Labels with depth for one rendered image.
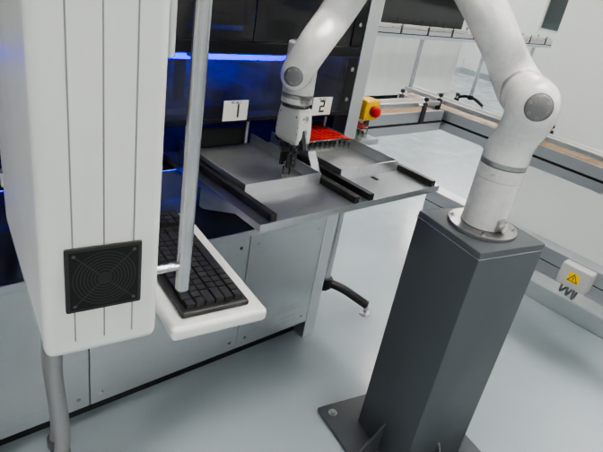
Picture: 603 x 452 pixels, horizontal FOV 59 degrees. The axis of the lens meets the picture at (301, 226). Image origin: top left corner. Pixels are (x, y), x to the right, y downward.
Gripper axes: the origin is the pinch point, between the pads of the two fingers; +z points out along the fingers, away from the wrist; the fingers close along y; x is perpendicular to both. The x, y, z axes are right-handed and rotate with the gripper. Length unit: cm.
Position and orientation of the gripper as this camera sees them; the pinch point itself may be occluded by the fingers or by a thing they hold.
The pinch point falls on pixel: (287, 159)
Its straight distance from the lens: 149.6
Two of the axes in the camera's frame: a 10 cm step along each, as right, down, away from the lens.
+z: -1.5, 8.9, 4.4
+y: -6.4, -4.2, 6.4
